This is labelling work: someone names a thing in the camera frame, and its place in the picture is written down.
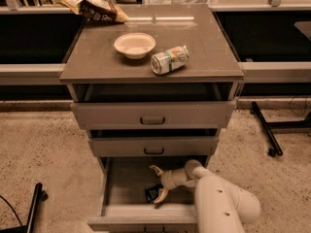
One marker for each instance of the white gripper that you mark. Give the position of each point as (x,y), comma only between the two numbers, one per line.
(173,180)

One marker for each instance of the dark blue rxbar wrapper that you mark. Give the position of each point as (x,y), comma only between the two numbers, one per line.
(153,192)

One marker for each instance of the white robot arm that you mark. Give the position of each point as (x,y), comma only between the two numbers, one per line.
(220,206)

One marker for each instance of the bottom grey drawer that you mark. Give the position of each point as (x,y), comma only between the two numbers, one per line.
(125,207)

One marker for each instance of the grey drawer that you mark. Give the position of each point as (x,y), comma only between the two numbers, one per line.
(153,146)
(125,207)
(153,115)

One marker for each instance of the middle grey drawer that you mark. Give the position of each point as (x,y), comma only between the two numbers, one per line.
(153,146)

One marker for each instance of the top grey drawer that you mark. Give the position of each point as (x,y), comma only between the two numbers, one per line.
(153,115)

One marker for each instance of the grey drawer cabinet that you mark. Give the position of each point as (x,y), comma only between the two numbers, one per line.
(97,73)

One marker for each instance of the crushed soda can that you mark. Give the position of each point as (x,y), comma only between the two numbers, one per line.
(169,60)

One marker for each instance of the black stand leg left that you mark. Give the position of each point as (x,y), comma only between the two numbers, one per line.
(39,195)

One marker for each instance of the white paper bowl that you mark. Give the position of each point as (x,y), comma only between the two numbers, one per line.
(135,45)

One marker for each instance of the brown chip bag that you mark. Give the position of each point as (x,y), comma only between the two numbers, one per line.
(99,11)

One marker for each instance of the grey metal rail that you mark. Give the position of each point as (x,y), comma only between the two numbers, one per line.
(254,72)

